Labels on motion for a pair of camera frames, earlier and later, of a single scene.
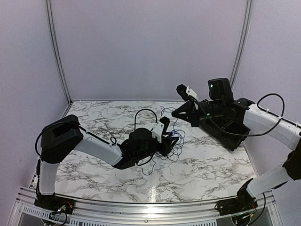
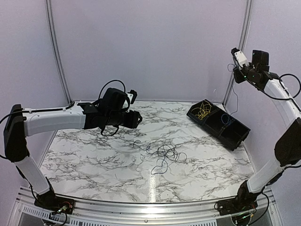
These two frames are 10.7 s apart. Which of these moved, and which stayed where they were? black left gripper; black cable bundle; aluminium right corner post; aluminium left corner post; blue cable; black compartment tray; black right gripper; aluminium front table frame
Moved: blue cable; black cable bundle; black right gripper; black left gripper
Stayed: aluminium left corner post; aluminium right corner post; aluminium front table frame; black compartment tray
